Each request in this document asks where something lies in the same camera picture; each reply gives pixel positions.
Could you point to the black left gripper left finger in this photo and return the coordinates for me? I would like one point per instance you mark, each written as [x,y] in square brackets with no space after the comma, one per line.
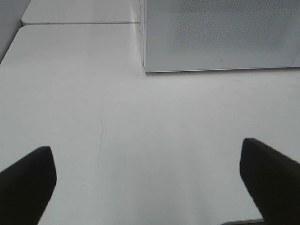
[26,188]

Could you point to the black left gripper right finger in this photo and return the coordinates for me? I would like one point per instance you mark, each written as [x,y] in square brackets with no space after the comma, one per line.
[273,181]

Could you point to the white microwave door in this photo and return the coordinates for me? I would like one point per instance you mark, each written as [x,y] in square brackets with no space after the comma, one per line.
[198,35]

